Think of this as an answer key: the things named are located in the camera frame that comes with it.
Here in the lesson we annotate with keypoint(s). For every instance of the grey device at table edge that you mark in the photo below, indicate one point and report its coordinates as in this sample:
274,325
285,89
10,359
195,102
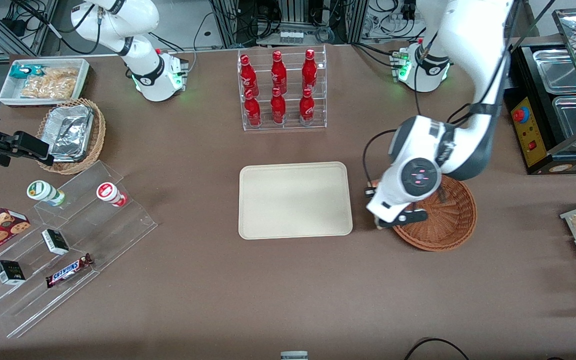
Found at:
294,355

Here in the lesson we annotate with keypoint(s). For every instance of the aluminium foil tray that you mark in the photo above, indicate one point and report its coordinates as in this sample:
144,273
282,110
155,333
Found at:
70,132

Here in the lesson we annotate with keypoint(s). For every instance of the white rectangular bin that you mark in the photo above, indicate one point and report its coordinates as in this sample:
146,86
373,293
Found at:
10,92

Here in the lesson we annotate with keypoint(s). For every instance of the aluminium frame rack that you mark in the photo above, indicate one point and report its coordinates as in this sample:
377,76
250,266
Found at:
353,20

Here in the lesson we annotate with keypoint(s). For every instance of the grey terminal block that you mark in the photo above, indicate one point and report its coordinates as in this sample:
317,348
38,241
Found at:
291,36

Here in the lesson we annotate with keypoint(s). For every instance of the clear bag of crackers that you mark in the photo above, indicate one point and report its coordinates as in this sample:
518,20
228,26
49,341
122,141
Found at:
50,85

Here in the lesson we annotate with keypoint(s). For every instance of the red cola bottle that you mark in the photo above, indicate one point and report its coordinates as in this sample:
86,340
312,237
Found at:
307,107
278,107
253,111
278,74
248,77
309,72

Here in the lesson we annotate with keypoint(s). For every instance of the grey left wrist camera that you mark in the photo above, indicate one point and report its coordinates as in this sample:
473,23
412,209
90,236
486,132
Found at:
408,217

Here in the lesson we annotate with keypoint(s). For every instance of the light wicker basket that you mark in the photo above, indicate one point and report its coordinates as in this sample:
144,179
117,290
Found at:
97,135

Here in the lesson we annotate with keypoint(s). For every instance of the clear acrylic bottle rack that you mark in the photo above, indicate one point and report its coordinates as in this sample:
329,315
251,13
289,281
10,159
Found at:
293,122

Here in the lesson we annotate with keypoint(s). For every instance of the snickers chocolate bar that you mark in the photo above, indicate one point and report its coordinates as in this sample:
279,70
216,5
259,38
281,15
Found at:
68,270

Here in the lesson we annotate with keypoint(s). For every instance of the red lid yogurt cup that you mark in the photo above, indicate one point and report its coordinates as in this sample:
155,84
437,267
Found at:
108,192

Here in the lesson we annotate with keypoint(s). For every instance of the small black box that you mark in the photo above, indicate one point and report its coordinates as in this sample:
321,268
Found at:
55,241
9,272

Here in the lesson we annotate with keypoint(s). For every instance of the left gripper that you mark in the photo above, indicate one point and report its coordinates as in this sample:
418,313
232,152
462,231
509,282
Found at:
369,192

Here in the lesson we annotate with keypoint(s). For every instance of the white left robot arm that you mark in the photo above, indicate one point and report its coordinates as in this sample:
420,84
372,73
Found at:
478,55

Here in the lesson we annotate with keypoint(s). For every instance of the clear acrylic stepped stand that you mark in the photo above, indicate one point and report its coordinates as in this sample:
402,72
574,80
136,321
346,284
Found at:
113,235

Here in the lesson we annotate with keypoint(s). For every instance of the black food warmer appliance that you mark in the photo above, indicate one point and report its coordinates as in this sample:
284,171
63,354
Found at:
530,135

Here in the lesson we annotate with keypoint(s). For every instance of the beige plastic tray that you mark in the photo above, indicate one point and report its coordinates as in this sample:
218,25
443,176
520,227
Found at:
295,200

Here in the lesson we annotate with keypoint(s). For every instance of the brown wicker basket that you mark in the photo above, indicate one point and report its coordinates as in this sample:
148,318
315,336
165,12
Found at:
448,222

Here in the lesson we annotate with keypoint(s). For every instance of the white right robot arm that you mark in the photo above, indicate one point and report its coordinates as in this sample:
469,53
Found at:
145,67

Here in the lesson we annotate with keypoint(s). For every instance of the green lid yogurt cup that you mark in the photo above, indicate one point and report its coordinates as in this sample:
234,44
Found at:
42,191

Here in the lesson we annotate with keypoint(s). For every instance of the green snack packet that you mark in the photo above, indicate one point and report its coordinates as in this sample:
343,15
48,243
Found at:
20,71

